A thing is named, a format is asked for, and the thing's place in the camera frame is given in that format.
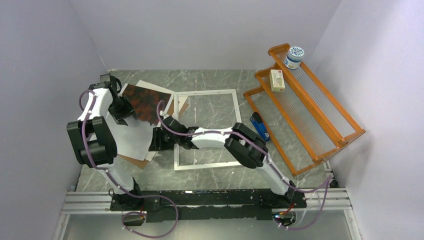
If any blue stapler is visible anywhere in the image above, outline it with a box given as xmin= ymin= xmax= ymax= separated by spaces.
xmin=250 ymin=111 xmax=271 ymax=142

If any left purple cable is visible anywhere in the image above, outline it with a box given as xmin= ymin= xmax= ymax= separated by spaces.
xmin=78 ymin=88 xmax=180 ymax=240

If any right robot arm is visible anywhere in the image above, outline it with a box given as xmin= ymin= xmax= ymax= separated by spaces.
xmin=148 ymin=116 xmax=295 ymax=208

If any white picture frame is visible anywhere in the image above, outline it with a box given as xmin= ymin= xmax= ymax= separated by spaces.
xmin=172 ymin=89 xmax=242 ymax=171

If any red and white photo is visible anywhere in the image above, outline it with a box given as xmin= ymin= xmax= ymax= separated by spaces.
xmin=111 ymin=83 xmax=173 ymax=162

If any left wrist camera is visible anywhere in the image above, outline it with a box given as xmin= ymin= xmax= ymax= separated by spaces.
xmin=99 ymin=73 xmax=111 ymax=83

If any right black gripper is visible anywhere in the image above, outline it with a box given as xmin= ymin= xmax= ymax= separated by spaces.
xmin=149 ymin=127 xmax=180 ymax=151

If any small cream box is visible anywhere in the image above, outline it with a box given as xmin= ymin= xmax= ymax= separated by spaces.
xmin=269 ymin=69 xmax=286 ymax=92

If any blue white round jar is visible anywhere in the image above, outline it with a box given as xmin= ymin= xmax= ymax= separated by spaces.
xmin=283 ymin=46 xmax=305 ymax=70

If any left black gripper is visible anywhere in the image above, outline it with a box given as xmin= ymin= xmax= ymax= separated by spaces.
xmin=108 ymin=95 xmax=137 ymax=127

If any orange wooden shelf rack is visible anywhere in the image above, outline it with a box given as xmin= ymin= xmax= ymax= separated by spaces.
xmin=243 ymin=43 xmax=366 ymax=176

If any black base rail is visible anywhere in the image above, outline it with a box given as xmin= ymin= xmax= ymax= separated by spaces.
xmin=108 ymin=186 xmax=307 ymax=223

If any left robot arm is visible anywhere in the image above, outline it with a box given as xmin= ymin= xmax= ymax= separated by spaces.
xmin=66 ymin=73 xmax=144 ymax=211

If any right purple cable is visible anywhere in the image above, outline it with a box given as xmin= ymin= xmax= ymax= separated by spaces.
xmin=156 ymin=99 xmax=335 ymax=232

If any purple cable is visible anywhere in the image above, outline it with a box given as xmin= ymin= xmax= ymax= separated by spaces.
xmin=156 ymin=99 xmax=335 ymax=232
xmin=78 ymin=88 xmax=180 ymax=240

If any brown backing board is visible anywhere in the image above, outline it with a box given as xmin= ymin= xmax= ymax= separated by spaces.
xmin=118 ymin=96 xmax=189 ymax=169

